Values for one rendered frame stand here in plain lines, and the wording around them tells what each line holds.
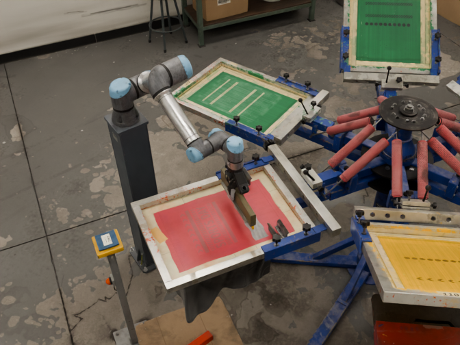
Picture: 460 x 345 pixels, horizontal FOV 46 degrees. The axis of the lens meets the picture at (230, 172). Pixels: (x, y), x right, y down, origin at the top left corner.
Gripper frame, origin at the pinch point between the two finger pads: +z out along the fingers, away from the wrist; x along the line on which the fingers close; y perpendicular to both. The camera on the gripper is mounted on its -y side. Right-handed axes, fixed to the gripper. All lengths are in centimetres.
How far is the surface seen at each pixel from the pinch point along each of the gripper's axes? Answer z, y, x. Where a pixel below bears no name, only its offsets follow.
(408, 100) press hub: -22, 8, -103
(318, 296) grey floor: 109, -7, -54
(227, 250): 13.6, -18.1, 13.6
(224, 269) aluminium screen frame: 10.9, -29.3, 20.2
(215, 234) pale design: 13.7, -6.3, 14.8
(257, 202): 13.7, 4.3, -13.3
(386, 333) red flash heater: -1, -92, -22
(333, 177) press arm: 5, -3, -53
